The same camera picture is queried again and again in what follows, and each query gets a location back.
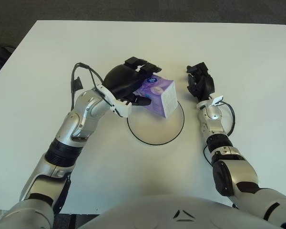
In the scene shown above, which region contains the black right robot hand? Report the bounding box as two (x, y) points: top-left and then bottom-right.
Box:
(186, 62), (215, 102)

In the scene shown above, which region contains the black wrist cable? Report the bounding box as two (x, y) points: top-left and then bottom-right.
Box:
(221, 101), (236, 136)
(70, 62), (115, 112)

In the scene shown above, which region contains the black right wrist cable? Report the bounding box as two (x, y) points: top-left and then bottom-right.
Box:
(221, 101), (236, 136)

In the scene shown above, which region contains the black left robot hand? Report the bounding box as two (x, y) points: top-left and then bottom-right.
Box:
(102, 56), (163, 106)

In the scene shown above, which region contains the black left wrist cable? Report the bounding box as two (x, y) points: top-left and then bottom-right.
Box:
(70, 62), (115, 112)

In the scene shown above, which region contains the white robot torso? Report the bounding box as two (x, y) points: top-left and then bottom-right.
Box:
(78, 194), (286, 229)

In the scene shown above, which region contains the white plate with black rim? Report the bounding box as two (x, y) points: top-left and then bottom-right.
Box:
(126, 101), (185, 146)

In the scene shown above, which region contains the purple tissue paper pack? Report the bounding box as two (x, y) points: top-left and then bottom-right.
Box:
(134, 74), (178, 119)

